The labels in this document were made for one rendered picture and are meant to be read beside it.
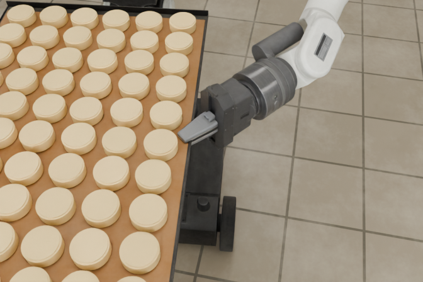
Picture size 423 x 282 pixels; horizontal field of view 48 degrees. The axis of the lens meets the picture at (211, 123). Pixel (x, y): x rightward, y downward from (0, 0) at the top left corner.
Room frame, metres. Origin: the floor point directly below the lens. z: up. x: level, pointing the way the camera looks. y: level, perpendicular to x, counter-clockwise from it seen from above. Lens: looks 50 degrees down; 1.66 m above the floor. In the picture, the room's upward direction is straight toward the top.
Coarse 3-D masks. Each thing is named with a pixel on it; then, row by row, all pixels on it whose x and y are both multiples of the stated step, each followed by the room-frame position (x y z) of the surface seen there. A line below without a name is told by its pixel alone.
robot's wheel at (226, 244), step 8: (224, 200) 0.88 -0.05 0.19; (232, 200) 0.88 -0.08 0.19; (224, 208) 0.84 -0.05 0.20; (232, 208) 0.84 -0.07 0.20; (224, 216) 0.81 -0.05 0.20; (232, 216) 0.81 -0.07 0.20; (224, 224) 0.78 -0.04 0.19; (232, 224) 0.78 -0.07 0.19; (224, 232) 0.76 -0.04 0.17; (232, 232) 0.76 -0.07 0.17; (224, 240) 0.74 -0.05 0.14; (232, 240) 0.74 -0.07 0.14; (224, 248) 0.73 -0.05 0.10; (232, 248) 0.73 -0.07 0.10
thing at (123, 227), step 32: (64, 32) 0.70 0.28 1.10; (96, 32) 0.70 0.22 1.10; (128, 32) 0.70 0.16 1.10; (160, 32) 0.70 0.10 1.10; (192, 64) 0.61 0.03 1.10; (32, 96) 0.53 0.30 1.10; (64, 96) 0.53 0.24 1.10; (192, 96) 0.53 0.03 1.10; (64, 128) 0.47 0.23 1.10; (96, 128) 0.47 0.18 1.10; (96, 160) 0.41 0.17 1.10; (128, 160) 0.41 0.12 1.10; (32, 192) 0.35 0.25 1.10; (128, 192) 0.35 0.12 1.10; (32, 224) 0.30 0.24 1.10; (64, 224) 0.30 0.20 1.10; (128, 224) 0.30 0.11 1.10; (64, 256) 0.26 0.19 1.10
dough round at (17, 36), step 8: (8, 24) 0.70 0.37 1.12; (16, 24) 0.70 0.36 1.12; (0, 32) 0.67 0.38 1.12; (8, 32) 0.67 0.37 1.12; (16, 32) 0.67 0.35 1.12; (24, 32) 0.68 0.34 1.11; (0, 40) 0.66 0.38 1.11; (8, 40) 0.65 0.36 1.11; (16, 40) 0.66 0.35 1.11; (24, 40) 0.67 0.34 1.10
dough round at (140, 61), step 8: (128, 56) 0.61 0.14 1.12; (136, 56) 0.61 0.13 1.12; (144, 56) 0.61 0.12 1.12; (152, 56) 0.61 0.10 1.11; (128, 64) 0.59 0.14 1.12; (136, 64) 0.59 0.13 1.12; (144, 64) 0.59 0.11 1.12; (152, 64) 0.60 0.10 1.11; (128, 72) 0.59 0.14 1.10; (144, 72) 0.58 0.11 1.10
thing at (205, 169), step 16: (208, 144) 1.15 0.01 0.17; (192, 160) 1.07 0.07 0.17; (208, 160) 1.07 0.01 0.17; (192, 176) 0.99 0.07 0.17; (208, 176) 0.99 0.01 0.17; (192, 192) 0.92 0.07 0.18; (208, 192) 0.92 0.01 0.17; (192, 208) 0.83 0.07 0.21; (208, 208) 0.83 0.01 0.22; (192, 224) 0.78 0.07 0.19; (208, 224) 0.78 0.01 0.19; (192, 240) 0.77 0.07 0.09; (208, 240) 0.76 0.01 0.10
